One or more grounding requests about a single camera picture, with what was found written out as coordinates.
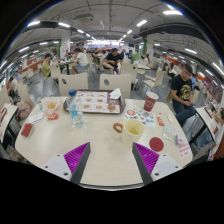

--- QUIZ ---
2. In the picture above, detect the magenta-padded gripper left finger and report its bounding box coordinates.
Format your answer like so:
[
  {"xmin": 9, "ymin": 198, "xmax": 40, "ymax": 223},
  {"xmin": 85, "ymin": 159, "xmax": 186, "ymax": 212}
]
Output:
[{"xmin": 42, "ymin": 141, "xmax": 92, "ymax": 185}]

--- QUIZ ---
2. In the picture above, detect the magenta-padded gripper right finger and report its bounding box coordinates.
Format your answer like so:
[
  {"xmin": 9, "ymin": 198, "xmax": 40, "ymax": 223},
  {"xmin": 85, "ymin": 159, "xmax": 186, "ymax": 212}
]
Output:
[{"xmin": 131, "ymin": 142, "xmax": 184, "ymax": 186}]

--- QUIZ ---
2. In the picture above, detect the clear blue-capped water bottle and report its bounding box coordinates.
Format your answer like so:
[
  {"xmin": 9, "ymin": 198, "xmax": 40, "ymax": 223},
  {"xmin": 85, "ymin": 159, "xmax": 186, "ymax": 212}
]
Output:
[{"xmin": 66, "ymin": 88, "xmax": 86, "ymax": 129}]

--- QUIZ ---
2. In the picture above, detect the flat round red coaster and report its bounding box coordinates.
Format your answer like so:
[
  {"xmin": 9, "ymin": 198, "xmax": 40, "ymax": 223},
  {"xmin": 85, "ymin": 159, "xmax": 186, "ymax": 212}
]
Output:
[{"xmin": 148, "ymin": 136, "xmax": 165, "ymax": 153}]

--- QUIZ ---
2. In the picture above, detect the small purple packet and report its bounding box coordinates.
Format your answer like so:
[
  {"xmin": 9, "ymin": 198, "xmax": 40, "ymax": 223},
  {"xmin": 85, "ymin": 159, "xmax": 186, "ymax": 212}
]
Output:
[{"xmin": 175, "ymin": 134, "xmax": 185, "ymax": 147}]

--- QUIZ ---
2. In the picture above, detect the small red packet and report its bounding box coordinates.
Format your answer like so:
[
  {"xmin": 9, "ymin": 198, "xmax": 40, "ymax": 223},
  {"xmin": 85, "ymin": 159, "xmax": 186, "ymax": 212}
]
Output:
[{"xmin": 156, "ymin": 116, "xmax": 166, "ymax": 127}]

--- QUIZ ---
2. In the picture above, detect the colourful sticker sheet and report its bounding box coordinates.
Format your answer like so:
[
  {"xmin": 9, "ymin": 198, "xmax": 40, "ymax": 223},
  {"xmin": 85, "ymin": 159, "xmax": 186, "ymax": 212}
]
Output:
[{"xmin": 122, "ymin": 106, "xmax": 157, "ymax": 129}]

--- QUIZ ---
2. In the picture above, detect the red and white packet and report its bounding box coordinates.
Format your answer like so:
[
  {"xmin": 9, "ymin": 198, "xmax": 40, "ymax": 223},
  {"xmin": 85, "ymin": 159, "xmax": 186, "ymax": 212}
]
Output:
[{"xmin": 47, "ymin": 113, "xmax": 60, "ymax": 121}]

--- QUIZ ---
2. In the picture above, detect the red wallet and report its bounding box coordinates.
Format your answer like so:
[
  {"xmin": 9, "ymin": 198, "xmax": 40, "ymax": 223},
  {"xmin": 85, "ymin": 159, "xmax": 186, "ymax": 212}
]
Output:
[{"xmin": 20, "ymin": 122, "xmax": 34, "ymax": 138}]

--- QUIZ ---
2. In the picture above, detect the white printed card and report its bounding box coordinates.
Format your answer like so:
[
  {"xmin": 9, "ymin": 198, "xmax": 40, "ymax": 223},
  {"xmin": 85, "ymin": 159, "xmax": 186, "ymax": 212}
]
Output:
[{"xmin": 27, "ymin": 112, "xmax": 45, "ymax": 125}]

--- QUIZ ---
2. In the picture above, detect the red paper cup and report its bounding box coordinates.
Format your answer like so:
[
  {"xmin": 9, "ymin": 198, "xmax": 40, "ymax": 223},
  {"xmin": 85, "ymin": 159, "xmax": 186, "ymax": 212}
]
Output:
[{"xmin": 143, "ymin": 90, "xmax": 160, "ymax": 113}]

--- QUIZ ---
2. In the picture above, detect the printed paper tray liner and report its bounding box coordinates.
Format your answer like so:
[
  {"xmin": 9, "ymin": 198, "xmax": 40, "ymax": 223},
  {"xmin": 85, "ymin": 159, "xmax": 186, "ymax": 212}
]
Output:
[{"xmin": 75, "ymin": 91, "xmax": 122, "ymax": 114}]

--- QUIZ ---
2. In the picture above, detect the dark food tray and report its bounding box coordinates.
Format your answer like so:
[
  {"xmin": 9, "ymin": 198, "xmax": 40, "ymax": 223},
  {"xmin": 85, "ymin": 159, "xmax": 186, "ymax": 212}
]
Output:
[{"xmin": 62, "ymin": 89, "xmax": 127, "ymax": 115}]

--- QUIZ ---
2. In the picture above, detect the white side table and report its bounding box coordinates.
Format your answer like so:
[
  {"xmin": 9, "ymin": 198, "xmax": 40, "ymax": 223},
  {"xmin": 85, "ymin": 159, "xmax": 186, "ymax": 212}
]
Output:
[
  {"xmin": 0, "ymin": 103, "xmax": 18, "ymax": 144},
  {"xmin": 194, "ymin": 105, "xmax": 219, "ymax": 141}
]

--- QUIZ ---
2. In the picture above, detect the pink backpack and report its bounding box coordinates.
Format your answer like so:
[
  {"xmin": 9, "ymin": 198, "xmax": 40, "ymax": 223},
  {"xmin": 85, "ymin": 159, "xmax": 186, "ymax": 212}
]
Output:
[{"xmin": 15, "ymin": 101, "xmax": 32, "ymax": 121}]

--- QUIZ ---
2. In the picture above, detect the white napkin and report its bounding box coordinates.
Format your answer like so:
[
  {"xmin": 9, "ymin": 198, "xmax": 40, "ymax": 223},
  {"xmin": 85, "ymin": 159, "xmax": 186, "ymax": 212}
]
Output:
[{"xmin": 109, "ymin": 87, "xmax": 122, "ymax": 100}]

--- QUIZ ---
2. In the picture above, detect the person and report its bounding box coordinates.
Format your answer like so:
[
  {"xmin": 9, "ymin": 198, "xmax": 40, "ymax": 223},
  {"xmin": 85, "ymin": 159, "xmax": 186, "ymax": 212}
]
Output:
[
  {"xmin": 71, "ymin": 47, "xmax": 90, "ymax": 75},
  {"xmin": 40, "ymin": 53, "xmax": 54, "ymax": 78},
  {"xmin": 7, "ymin": 77, "xmax": 21, "ymax": 101},
  {"xmin": 208, "ymin": 108, "xmax": 224, "ymax": 161},
  {"xmin": 102, "ymin": 47, "xmax": 125, "ymax": 75},
  {"xmin": 169, "ymin": 63, "xmax": 198, "ymax": 128}
]

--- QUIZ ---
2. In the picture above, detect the far beige chairs group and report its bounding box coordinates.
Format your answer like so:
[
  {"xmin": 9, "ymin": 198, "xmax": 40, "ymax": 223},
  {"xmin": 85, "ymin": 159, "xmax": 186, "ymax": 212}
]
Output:
[{"xmin": 49, "ymin": 61, "xmax": 167, "ymax": 95}]

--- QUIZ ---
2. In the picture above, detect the ceiling air conditioner unit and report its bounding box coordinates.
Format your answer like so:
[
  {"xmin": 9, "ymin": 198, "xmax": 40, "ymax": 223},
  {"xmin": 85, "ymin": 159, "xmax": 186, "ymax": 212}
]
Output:
[{"xmin": 73, "ymin": 13, "xmax": 95, "ymax": 23}]

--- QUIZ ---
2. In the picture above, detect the ceiling lights group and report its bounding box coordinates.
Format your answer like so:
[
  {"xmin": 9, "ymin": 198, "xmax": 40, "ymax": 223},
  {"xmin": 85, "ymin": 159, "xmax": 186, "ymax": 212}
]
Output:
[{"xmin": 0, "ymin": 9, "xmax": 224, "ymax": 78}]

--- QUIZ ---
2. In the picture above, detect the cream mug with brown handle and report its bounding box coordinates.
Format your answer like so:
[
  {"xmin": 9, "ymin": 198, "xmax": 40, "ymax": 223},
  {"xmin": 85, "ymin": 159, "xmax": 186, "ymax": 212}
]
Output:
[{"xmin": 112, "ymin": 119, "xmax": 146, "ymax": 146}]

